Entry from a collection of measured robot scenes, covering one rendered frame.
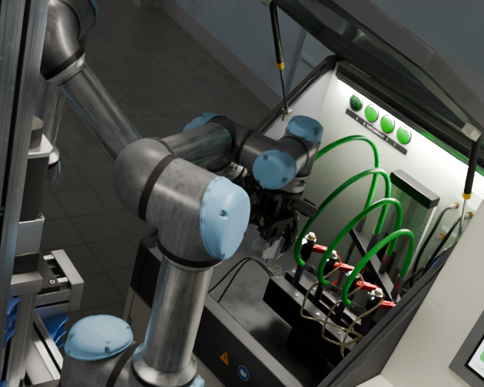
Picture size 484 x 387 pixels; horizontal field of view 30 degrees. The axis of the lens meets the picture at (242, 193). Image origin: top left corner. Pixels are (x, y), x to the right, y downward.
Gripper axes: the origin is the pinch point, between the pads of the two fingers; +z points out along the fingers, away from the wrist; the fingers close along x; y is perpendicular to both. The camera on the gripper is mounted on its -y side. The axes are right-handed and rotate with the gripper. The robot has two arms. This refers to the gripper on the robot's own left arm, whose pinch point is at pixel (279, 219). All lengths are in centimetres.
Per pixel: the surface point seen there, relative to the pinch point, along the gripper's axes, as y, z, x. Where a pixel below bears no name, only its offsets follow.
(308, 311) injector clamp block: 9.1, 27.7, 1.4
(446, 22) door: -145, 112, -152
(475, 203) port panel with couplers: -39, 28, 16
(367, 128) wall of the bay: -38.4, 16.1, -20.7
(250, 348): 26.5, 17.2, 7.0
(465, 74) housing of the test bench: -70, 23, -17
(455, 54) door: -137, 122, -143
